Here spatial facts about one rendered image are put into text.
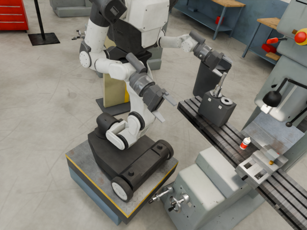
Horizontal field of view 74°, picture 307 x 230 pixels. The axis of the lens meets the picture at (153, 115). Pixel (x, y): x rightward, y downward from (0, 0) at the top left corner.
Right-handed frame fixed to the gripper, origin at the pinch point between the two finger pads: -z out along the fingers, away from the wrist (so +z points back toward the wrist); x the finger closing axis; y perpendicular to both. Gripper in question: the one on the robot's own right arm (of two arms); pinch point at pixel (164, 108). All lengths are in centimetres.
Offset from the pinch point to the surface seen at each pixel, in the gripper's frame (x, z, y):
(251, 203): -95, -89, 106
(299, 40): 39, -15, 37
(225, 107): -24, -11, 75
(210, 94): -27, 4, 79
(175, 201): -68, -36, 22
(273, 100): 14, -26, 43
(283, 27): 38, -6, 45
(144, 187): -102, -14, 30
